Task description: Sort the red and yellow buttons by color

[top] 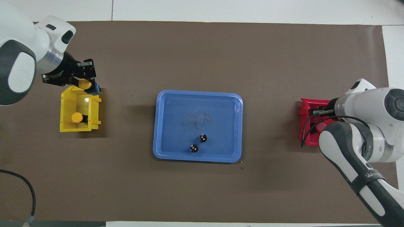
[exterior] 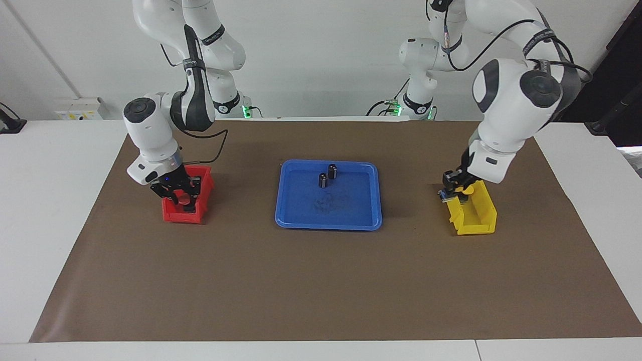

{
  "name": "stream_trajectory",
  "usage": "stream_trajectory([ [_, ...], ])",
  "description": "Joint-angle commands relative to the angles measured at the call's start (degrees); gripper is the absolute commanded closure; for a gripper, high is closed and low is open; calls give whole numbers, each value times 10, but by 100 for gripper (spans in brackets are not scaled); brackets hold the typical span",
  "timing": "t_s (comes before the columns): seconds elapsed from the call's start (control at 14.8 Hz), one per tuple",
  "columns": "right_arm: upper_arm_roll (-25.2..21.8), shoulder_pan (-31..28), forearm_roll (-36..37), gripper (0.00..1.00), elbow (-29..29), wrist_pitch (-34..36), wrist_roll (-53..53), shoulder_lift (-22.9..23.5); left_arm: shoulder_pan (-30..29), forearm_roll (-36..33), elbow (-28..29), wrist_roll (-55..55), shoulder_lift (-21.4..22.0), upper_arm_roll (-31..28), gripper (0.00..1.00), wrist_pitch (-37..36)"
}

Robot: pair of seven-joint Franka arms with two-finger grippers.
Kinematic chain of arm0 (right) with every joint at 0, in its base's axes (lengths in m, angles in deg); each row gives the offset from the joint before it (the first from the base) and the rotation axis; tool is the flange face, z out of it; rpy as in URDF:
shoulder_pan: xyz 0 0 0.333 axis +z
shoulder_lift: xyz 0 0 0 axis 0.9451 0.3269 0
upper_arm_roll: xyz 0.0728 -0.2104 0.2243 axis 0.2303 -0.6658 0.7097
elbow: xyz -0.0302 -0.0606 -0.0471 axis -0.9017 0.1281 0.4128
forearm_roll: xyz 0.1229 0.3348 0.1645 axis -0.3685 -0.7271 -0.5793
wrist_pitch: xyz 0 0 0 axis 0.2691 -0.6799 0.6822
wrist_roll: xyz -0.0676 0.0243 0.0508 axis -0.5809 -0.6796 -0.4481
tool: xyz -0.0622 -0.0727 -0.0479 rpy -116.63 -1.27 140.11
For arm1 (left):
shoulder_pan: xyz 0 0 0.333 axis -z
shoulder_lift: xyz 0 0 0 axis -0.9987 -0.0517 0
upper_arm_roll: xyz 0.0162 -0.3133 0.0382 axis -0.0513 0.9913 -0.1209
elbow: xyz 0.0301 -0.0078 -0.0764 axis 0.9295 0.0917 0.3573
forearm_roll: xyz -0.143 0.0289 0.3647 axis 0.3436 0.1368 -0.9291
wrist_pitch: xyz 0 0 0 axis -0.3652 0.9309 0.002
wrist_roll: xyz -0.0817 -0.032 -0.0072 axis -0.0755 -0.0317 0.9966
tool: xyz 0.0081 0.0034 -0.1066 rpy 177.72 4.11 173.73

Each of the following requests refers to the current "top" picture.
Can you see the brown table mat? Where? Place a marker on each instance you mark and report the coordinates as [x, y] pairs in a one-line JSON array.
[[202, 195]]

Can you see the red plastic bin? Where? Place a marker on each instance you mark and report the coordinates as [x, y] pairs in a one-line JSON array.
[[304, 110]]

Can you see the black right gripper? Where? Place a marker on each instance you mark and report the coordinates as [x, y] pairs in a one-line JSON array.
[[334, 104]]

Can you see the red push button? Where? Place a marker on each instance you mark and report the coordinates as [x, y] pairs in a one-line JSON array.
[[321, 127]]

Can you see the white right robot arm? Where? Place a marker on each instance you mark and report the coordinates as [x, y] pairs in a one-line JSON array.
[[363, 101]]

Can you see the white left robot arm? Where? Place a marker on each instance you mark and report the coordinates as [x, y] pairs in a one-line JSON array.
[[19, 47]]

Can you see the black cylindrical capacitor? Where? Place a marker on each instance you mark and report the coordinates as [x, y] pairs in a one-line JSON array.
[[203, 138], [194, 148]]

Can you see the blue plastic tray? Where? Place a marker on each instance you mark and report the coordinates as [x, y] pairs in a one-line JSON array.
[[176, 126]]

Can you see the yellow push button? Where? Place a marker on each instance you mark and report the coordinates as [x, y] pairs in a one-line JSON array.
[[84, 83], [76, 117]]

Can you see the yellow plastic bin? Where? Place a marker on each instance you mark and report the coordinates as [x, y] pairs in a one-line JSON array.
[[68, 126]]

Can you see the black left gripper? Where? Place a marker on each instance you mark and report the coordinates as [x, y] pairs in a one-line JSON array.
[[63, 69]]

